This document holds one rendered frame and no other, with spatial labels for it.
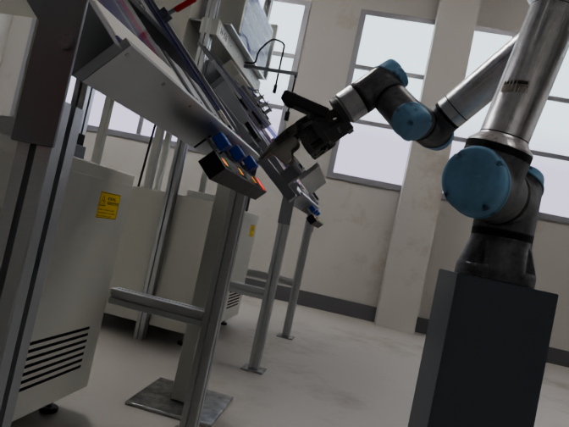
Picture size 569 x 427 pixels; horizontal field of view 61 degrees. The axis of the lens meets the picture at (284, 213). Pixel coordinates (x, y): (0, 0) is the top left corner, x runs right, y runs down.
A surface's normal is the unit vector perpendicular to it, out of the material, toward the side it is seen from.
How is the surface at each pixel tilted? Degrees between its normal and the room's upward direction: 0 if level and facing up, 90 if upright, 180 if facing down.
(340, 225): 90
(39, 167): 90
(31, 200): 90
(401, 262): 90
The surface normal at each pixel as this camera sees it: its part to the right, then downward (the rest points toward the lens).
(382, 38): -0.12, -0.07
